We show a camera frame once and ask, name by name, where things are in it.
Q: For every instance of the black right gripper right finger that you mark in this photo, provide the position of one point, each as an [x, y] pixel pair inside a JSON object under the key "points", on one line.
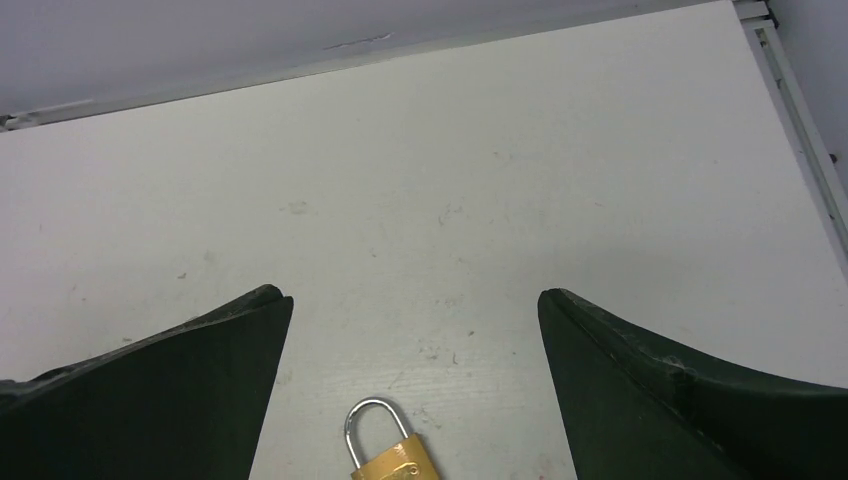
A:
{"points": [[638, 405]]}

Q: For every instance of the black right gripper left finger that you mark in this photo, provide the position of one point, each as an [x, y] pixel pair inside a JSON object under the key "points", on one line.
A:
{"points": [[186, 403]]}

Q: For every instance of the brass padlock long shackle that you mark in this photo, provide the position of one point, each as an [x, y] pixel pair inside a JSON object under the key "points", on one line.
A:
{"points": [[407, 459]]}

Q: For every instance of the aluminium table edge rail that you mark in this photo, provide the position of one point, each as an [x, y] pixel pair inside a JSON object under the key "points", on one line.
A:
{"points": [[761, 30]]}

